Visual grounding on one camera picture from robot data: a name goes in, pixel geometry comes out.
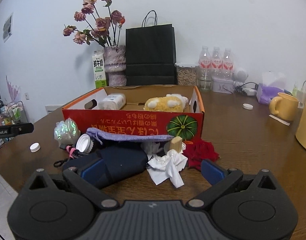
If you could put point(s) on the yellow ceramic mug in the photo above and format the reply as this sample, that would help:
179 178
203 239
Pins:
284 106

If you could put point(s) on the green white milk carton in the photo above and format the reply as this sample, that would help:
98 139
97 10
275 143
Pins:
99 69

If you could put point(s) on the white paper stick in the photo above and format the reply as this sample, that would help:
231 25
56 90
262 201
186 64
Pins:
279 120

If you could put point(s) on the white power strip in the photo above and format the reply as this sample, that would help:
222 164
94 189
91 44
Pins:
247 91

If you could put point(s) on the small white round lid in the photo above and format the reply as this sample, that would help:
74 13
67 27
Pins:
35 147

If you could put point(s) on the water bottle middle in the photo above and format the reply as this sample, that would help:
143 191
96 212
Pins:
217 63

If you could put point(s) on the empty clear glass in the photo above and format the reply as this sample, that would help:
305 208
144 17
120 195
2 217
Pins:
204 84

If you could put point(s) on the dried pink rose bouquet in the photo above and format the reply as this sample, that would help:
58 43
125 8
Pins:
105 31

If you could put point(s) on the yellow white plush toy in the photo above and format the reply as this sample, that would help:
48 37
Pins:
168 103

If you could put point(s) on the clear container of seeds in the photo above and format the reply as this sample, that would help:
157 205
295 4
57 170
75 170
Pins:
186 74

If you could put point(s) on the black paper shopping bag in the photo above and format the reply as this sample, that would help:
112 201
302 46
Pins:
150 53

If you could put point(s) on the water bottle left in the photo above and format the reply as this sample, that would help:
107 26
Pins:
205 63

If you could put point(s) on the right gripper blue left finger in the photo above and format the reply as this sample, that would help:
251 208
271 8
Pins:
95 172

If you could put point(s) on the white board leaning on wall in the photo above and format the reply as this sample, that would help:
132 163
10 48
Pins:
51 108

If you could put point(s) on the white tin box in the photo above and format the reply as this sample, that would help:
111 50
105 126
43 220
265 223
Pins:
220 85

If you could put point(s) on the red orange cardboard box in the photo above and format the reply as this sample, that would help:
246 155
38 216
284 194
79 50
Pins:
132 119

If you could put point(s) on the purple knitted cloth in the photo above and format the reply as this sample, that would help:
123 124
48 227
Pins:
101 136

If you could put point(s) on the iridescent plastic bag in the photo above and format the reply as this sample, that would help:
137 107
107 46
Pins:
66 132

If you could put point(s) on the wire rack shelf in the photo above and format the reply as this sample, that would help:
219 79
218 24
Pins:
13 113

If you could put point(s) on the white jar lid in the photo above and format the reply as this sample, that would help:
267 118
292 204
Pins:
84 144

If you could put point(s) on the water bottle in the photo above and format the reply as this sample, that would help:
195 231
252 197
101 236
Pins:
205 63
217 63
228 64

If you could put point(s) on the small wooden block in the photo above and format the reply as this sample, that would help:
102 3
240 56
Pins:
176 144

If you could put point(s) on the white round cap on table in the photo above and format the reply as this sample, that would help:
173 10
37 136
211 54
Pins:
247 106

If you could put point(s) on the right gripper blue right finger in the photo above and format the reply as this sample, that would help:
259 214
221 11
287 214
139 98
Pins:
212 172

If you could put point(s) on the white tissue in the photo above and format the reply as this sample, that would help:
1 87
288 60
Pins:
166 167

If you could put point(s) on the water bottle right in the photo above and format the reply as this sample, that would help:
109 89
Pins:
228 64

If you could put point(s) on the white round camera device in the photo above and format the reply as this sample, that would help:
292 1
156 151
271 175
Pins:
240 75

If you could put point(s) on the red rose flower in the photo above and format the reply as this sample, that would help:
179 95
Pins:
198 150

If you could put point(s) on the navy blue zipper pouch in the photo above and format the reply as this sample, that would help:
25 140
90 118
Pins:
122 163

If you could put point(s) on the purple tissue box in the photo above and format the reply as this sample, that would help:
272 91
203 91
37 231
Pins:
271 84

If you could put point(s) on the purple ceramic vase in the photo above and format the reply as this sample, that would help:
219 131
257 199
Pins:
115 65

